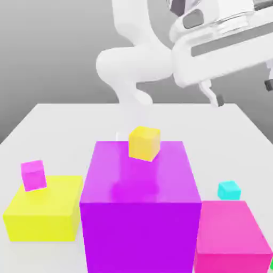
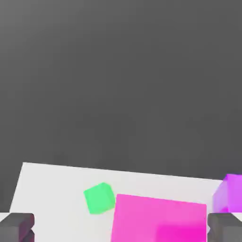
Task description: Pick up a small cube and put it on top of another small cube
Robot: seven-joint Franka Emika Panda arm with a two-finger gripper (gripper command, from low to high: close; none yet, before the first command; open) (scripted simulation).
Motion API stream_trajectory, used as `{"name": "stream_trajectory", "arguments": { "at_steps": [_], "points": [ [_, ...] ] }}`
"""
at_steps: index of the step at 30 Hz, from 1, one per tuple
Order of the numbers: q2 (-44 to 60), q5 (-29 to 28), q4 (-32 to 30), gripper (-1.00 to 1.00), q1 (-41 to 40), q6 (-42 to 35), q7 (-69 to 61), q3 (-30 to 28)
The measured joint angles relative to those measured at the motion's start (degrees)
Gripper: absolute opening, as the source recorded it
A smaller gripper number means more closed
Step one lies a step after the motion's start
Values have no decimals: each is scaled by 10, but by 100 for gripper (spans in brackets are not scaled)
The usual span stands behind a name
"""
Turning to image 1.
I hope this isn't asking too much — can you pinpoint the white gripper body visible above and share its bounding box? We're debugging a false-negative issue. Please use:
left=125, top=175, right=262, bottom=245
left=171, top=9, right=273, bottom=89

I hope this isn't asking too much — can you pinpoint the small yellow cube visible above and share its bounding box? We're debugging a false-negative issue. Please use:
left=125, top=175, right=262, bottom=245
left=128, top=125, right=161, bottom=163

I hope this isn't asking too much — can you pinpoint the small cyan cube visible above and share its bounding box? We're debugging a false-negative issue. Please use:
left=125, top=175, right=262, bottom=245
left=217, top=180, right=242, bottom=202

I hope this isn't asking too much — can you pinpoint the small magenta cube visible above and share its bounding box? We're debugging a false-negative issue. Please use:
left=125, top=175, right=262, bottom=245
left=20, top=159, right=47, bottom=192

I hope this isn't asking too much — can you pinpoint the large pink box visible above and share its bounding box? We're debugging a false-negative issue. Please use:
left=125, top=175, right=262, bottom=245
left=193, top=200, right=273, bottom=273

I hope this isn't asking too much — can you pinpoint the large purple box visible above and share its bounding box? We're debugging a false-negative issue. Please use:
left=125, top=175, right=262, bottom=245
left=79, top=140, right=203, bottom=273

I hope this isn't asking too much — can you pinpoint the large yellow box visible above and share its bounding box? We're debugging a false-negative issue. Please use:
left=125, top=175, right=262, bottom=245
left=3, top=175, right=84, bottom=243

